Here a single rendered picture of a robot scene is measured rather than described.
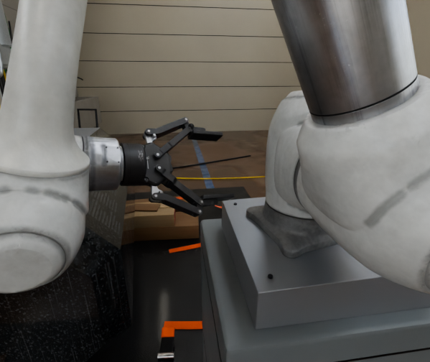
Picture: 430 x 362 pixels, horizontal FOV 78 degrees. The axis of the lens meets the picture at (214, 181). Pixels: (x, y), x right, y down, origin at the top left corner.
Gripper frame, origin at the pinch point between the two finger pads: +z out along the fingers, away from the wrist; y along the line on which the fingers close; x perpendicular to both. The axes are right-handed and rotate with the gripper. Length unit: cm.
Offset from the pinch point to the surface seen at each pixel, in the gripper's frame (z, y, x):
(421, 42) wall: 498, 266, 97
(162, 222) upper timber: 35, 12, 148
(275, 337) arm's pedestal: -0.8, -31.2, -8.0
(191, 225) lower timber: 55, 7, 142
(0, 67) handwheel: -45, 46, 40
